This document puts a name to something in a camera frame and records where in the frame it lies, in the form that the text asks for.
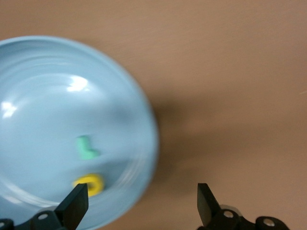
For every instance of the yellow foam letter a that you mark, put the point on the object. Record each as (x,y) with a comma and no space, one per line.
(98,184)

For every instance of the teal green foam letter l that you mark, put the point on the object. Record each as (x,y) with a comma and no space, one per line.
(84,148)

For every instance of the blue plate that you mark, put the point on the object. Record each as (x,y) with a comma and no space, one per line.
(48,119)

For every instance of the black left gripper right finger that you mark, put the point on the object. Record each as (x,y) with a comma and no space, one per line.
(208,206)

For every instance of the brown table cover sheet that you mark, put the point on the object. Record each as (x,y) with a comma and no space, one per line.
(227,72)

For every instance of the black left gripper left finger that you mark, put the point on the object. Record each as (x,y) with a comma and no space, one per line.
(74,206)

